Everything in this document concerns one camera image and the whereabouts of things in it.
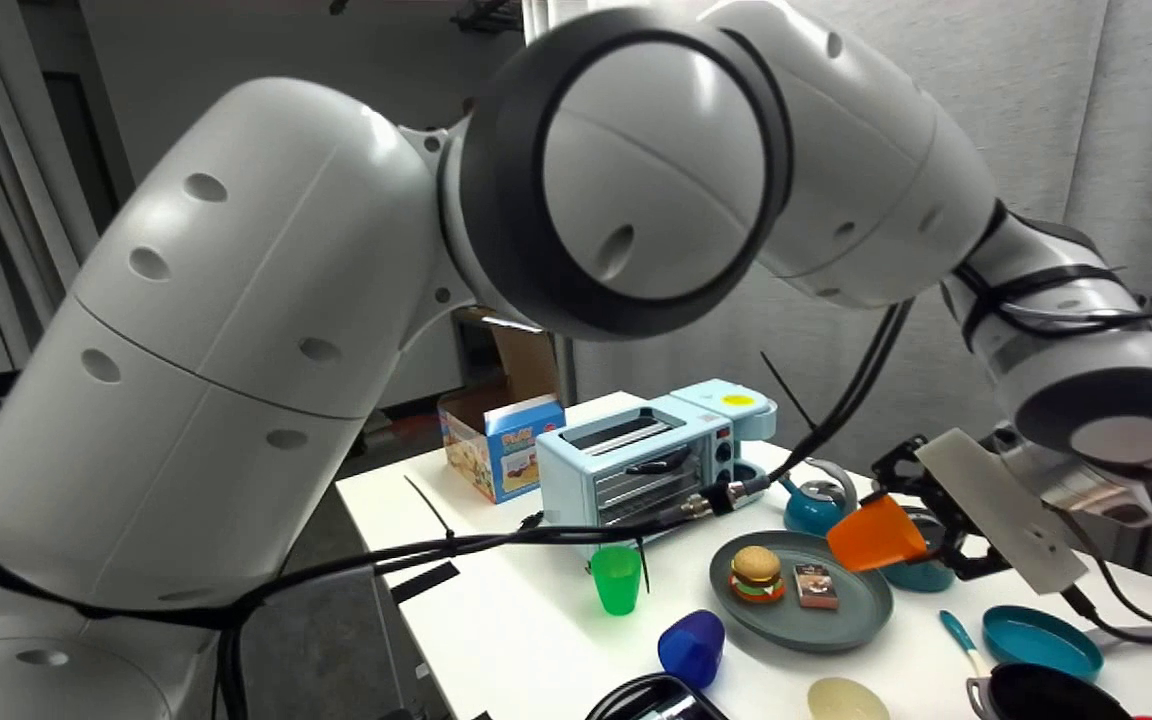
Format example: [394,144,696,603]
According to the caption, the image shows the cream bowl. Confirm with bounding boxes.
[803,673,896,720]

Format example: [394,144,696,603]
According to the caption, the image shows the light blue toy toaster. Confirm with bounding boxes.
[532,386,744,531]

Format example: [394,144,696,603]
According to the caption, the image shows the teal round toy pot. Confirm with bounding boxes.
[781,455,864,543]

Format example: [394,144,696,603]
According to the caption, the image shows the blue printed carton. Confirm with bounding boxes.
[434,382,567,509]

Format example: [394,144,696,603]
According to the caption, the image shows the light blue toy appliance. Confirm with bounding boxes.
[658,375,784,448]

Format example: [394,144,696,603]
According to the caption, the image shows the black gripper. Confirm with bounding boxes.
[869,428,1016,586]

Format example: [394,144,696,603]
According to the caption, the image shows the toy burger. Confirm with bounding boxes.
[723,543,793,611]

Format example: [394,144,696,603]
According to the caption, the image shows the grey-blue oval plate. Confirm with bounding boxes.
[704,527,898,660]

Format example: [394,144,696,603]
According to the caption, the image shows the black tape strip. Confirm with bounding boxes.
[382,556,462,606]

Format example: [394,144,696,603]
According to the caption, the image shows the brown cardboard box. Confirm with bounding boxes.
[462,306,562,402]

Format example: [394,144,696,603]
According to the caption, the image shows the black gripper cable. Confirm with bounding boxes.
[1054,505,1152,653]

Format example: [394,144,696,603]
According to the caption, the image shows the blue plastic cup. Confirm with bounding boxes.
[653,603,731,697]

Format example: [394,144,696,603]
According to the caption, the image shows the orange plastic cup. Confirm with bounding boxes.
[818,493,937,581]

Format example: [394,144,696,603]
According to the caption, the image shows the cream slotted spoon teal handle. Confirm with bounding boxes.
[937,606,995,686]

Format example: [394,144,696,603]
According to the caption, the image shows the green plastic cup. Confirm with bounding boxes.
[582,538,649,620]

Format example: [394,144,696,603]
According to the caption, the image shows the black toy pot grey handles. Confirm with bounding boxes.
[965,660,1136,720]

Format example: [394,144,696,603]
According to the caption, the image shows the black oval pan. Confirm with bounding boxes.
[581,669,728,720]

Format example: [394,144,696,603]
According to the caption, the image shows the brown printed toy box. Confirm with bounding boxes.
[786,559,842,615]

